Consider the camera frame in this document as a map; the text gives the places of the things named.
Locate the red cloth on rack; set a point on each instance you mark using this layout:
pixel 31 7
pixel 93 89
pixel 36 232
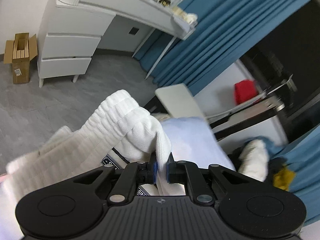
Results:
pixel 244 91

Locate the white knit garment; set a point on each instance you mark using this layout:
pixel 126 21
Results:
pixel 119 123

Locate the pastel rainbow bed duvet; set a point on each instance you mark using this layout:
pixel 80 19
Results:
pixel 191 139

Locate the blue curtain left panel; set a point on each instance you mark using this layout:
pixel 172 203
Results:
pixel 226 29

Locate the blue curtain right panel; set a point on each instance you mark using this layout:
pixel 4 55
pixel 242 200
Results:
pixel 302 157

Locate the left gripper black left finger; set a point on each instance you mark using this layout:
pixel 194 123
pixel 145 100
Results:
pixel 133 175

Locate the dark window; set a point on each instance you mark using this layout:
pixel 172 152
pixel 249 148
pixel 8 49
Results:
pixel 290 55

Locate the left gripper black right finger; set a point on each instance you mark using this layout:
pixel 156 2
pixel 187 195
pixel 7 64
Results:
pixel 189 174

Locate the cardboard box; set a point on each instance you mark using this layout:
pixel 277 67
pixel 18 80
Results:
pixel 19 53

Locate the mustard yellow garment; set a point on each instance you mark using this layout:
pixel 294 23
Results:
pixel 283 178

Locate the white drawer desk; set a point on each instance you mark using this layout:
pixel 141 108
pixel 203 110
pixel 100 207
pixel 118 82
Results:
pixel 72 30

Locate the white bed footboard panel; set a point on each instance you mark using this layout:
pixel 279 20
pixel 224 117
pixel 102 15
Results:
pixel 178 101

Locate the white puffy jacket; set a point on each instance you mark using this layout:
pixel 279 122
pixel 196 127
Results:
pixel 254 160

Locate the black white clothes rack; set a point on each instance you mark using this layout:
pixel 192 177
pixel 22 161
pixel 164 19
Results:
pixel 252 112

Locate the blue curtain panel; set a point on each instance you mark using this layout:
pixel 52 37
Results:
pixel 302 157
pixel 226 29

